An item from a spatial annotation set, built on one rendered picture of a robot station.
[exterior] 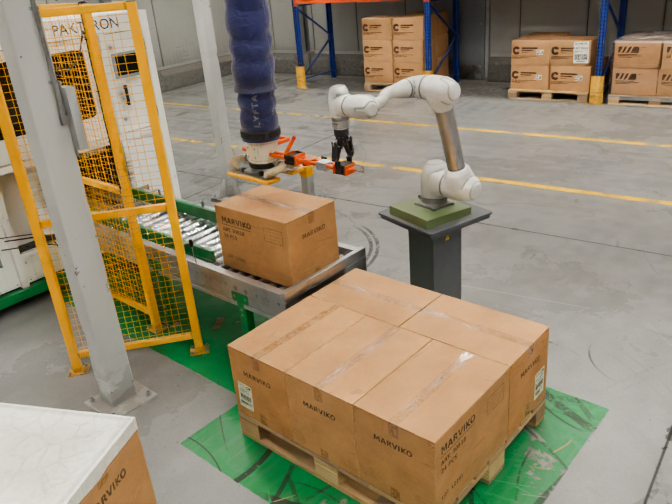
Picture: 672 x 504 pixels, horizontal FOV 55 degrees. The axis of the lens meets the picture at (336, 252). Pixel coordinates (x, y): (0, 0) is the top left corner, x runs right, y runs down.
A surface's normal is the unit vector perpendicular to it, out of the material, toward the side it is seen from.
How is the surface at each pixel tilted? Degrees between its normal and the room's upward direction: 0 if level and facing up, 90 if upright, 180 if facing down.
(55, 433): 0
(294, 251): 90
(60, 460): 0
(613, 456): 0
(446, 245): 90
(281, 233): 90
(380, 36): 92
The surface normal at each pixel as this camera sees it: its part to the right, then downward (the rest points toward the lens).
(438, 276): 0.56, 0.30
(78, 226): 0.75, 0.21
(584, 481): -0.08, -0.91
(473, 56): -0.58, 0.38
